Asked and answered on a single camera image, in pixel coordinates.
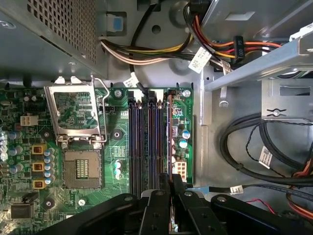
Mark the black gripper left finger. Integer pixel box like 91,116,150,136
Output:
36,172,171,235

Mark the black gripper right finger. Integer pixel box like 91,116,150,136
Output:
172,173,313,235

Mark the dark RAM stick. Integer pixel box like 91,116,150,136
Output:
167,94,179,235

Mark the black RAM slot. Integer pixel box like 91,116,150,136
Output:
148,89,157,191
136,89,145,198
156,89,166,174
128,89,137,196

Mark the green motherboard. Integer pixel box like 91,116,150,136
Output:
0,83,194,235

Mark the black open PC case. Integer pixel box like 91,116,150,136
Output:
0,0,313,235

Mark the CPU socket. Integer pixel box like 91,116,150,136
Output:
62,149,103,189

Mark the metal locking lever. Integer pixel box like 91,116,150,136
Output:
90,75,110,143

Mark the metal socket cover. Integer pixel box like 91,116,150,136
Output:
44,76,103,145

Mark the grey metal drive cage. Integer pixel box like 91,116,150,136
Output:
200,0,313,123

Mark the blue plastic clip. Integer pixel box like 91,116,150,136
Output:
113,17,125,33

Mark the grey power supply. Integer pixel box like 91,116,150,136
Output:
0,0,108,81

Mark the blue data cable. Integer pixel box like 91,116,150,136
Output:
187,184,313,204

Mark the thick black cable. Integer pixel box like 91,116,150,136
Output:
258,121,313,171
219,112,313,187

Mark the flat red yellow wire bundle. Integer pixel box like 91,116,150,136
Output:
285,160,313,222

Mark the thin black cable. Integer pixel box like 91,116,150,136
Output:
129,0,159,97

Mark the white yellow wire bundle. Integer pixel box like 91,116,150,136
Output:
99,33,196,66

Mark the orange red wire bundle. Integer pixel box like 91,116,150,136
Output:
182,0,283,74

